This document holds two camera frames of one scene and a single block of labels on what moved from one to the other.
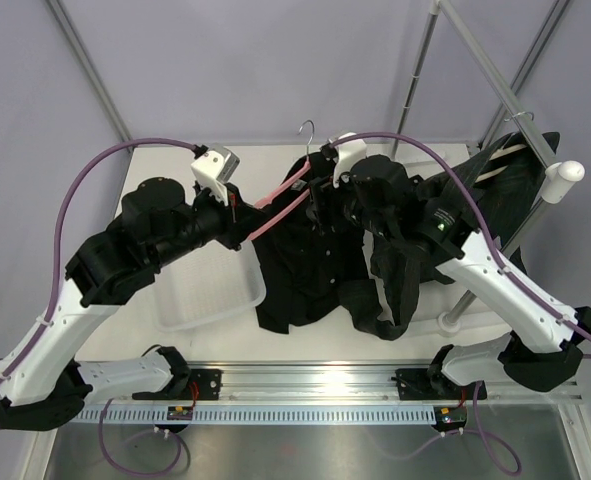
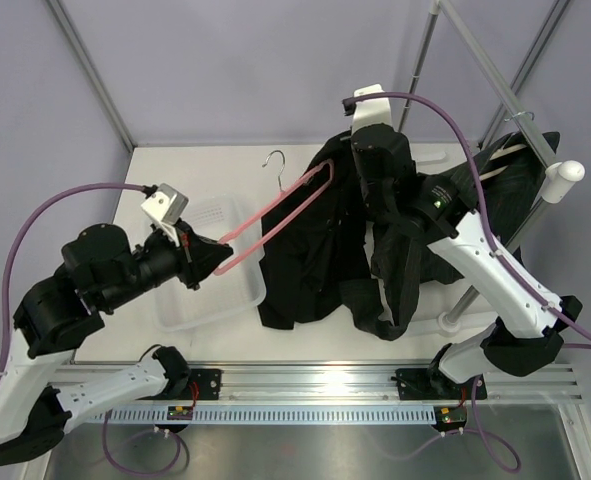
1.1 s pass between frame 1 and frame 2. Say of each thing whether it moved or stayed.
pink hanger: moved
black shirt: stayed
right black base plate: stayed
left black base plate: stayed
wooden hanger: stayed
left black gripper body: moved
